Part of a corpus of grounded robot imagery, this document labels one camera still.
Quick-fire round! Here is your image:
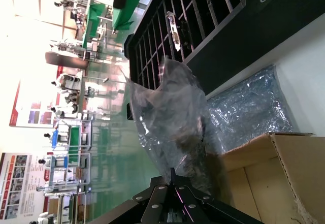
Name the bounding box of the wall poster with red pictures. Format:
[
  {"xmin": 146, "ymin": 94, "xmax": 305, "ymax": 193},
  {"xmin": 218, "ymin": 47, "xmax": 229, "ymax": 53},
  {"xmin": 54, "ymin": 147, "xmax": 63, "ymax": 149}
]
[{"xmin": 9, "ymin": 65, "xmax": 64, "ymax": 129}]

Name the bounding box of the white shelf with green cloth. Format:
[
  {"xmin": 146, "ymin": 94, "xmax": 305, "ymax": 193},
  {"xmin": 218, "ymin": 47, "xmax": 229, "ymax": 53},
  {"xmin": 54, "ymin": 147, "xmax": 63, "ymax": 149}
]
[{"xmin": 43, "ymin": 121, "xmax": 92, "ymax": 156}]

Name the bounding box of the white shelf with blue bins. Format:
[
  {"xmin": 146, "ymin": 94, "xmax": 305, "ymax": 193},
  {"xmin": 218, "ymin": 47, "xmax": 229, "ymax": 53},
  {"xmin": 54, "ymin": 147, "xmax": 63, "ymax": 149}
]
[{"xmin": 47, "ymin": 152, "xmax": 91, "ymax": 193}]

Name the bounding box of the brown cardboard box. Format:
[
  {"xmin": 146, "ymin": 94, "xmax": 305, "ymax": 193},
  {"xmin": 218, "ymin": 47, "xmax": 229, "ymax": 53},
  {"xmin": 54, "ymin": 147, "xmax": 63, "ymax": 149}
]
[{"xmin": 203, "ymin": 132, "xmax": 325, "ymax": 224}]

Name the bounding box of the white black humanoid robot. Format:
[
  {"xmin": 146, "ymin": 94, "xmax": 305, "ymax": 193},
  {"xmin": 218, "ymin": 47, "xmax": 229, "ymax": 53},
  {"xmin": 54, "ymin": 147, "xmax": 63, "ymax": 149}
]
[
  {"xmin": 43, "ymin": 132, "xmax": 60, "ymax": 144},
  {"xmin": 37, "ymin": 158, "xmax": 53, "ymax": 169},
  {"xmin": 29, "ymin": 211, "xmax": 56, "ymax": 224},
  {"xmin": 50, "ymin": 73, "xmax": 82, "ymax": 97},
  {"xmin": 36, "ymin": 186, "xmax": 60, "ymax": 194},
  {"xmin": 49, "ymin": 104, "xmax": 79, "ymax": 119}
]

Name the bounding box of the dark brown door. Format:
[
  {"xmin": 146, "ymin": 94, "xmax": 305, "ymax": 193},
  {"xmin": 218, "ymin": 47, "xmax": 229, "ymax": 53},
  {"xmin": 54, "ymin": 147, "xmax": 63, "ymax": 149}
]
[{"xmin": 45, "ymin": 51, "xmax": 89, "ymax": 70}]

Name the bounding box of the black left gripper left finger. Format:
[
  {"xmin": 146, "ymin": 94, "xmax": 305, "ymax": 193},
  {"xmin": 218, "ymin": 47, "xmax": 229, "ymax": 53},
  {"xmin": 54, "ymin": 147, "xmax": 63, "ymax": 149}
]
[{"xmin": 132, "ymin": 168, "xmax": 176, "ymax": 224}]

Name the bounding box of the green table cloth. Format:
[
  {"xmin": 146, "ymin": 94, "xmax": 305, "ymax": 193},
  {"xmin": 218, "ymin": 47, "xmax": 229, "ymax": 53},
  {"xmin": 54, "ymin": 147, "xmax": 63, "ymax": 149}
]
[
  {"xmin": 111, "ymin": 0, "xmax": 163, "ymax": 31},
  {"xmin": 81, "ymin": 2, "xmax": 107, "ymax": 49}
]

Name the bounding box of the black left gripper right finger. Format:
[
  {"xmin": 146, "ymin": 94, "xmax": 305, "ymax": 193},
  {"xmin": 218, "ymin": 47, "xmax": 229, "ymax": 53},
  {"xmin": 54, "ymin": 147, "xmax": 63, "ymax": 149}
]
[{"xmin": 172, "ymin": 168, "xmax": 214, "ymax": 224}]

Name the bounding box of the white workbench rack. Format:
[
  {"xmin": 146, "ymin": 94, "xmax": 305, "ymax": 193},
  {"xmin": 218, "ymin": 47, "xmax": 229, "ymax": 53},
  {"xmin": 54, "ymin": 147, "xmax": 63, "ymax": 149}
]
[{"xmin": 57, "ymin": 192, "xmax": 89, "ymax": 224}]

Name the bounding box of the wall poster with photo row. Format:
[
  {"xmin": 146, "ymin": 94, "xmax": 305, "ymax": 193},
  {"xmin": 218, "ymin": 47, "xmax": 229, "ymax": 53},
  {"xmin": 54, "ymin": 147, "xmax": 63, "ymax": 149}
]
[{"xmin": 0, "ymin": 152, "xmax": 34, "ymax": 220}]

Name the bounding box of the black slotted plastic container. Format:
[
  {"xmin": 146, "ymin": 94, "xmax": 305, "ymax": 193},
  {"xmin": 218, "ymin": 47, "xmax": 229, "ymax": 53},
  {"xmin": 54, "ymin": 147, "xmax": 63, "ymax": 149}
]
[{"xmin": 123, "ymin": 0, "xmax": 325, "ymax": 97}]

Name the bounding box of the white work table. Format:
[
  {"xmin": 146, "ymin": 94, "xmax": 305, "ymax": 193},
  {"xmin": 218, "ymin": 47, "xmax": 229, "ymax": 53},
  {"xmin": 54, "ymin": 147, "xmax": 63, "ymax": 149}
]
[{"xmin": 76, "ymin": 74, "xmax": 129, "ymax": 119}]

